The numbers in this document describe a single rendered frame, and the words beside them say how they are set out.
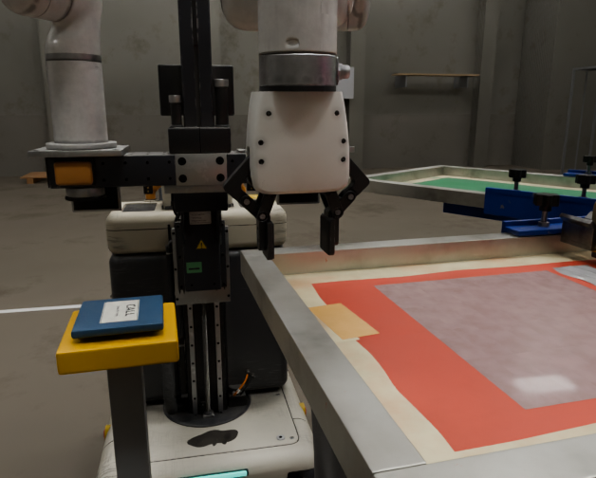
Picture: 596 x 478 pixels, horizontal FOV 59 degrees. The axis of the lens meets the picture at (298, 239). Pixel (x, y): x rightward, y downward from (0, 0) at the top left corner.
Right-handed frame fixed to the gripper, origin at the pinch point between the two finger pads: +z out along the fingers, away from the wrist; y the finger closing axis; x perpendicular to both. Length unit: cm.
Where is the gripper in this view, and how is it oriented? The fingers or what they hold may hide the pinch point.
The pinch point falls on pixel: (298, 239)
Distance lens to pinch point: 55.4
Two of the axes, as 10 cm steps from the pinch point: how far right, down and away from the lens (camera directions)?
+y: -9.7, 0.7, -2.4
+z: 0.0, 9.7, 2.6
